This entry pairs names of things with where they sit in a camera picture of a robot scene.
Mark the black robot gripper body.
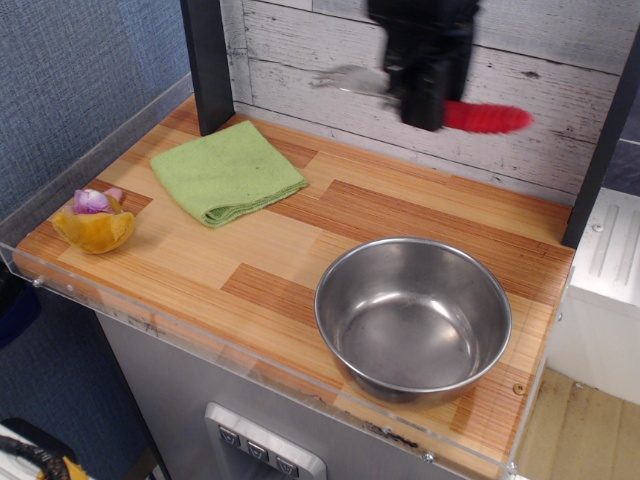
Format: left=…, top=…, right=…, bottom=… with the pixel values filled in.
left=367, top=0, right=479, bottom=68

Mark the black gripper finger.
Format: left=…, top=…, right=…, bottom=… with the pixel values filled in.
left=388, top=62, right=448, bottom=132
left=444, top=35, right=473, bottom=101

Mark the red handled metal fork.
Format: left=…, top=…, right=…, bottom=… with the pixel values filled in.
left=310, top=65, right=534, bottom=134

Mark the stainless steel pot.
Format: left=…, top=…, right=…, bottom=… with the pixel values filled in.
left=314, top=237, right=513, bottom=405

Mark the plush toy sandwich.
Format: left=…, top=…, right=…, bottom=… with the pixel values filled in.
left=52, top=188, right=136, bottom=254

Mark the green folded cloth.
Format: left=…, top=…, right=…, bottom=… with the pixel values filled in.
left=151, top=121, right=307, bottom=228

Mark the white metal side shelf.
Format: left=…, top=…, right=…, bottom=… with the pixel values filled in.
left=547, top=188, right=639, bottom=404

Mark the grey cabinet control panel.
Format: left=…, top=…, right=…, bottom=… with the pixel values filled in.
left=204, top=402, right=327, bottom=479

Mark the black yellow object corner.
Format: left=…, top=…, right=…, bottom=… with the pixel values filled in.
left=1, top=418, right=91, bottom=480

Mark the dark vertical post right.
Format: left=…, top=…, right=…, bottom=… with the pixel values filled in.
left=561, top=30, right=639, bottom=249

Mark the dark vertical post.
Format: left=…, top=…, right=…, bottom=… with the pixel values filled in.
left=561, top=30, right=639, bottom=249
left=180, top=0, right=235, bottom=136

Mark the dark vertical post left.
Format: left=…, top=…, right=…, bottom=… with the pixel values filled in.
left=180, top=0, right=235, bottom=136

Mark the clear acrylic guard rail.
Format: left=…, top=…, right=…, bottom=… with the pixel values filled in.
left=17, top=74, right=572, bottom=478

